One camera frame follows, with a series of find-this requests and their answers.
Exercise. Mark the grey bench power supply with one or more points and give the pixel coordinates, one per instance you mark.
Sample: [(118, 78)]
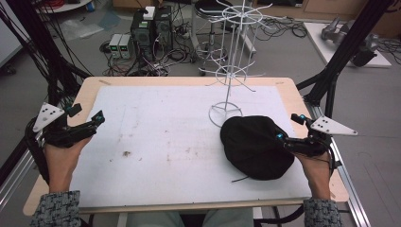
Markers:
[(125, 46), (115, 46)]

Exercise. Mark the white table mat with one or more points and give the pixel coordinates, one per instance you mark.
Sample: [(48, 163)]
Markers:
[(157, 142)]

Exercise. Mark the black metal frame stand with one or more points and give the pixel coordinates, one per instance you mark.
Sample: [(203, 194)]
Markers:
[(343, 53), (34, 47)]

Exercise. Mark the grey robot device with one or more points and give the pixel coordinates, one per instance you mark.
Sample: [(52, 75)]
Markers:
[(350, 34)]

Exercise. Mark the aluminium rail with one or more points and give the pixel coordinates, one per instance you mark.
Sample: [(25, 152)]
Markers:
[(342, 176), (15, 176)]

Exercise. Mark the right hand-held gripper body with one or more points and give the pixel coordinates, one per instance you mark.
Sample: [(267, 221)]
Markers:
[(331, 126)]

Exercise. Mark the person's right leg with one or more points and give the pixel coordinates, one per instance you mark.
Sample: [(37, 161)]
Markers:
[(227, 218)]

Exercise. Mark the white box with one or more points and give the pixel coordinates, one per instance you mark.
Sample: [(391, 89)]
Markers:
[(149, 12)]

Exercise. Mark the person's left hand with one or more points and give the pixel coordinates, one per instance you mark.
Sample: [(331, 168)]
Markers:
[(63, 157)]

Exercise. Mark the round white table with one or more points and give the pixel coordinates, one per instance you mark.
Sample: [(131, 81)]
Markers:
[(63, 5)]

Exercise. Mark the white floor board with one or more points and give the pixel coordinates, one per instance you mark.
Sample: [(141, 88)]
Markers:
[(327, 53)]

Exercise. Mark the person's right hand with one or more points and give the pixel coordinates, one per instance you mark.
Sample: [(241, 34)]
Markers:
[(315, 170)]

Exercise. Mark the black computer tower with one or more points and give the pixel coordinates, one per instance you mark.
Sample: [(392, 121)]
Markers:
[(164, 28), (142, 33)]

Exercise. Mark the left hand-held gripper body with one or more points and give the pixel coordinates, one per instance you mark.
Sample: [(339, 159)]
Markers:
[(47, 116)]

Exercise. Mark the clear plastic sheet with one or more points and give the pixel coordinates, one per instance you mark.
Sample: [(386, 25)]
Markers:
[(80, 29)]

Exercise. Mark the black round stool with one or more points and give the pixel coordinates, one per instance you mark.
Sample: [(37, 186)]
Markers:
[(209, 8)]

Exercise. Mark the black hat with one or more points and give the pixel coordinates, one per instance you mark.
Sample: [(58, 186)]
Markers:
[(257, 148)]

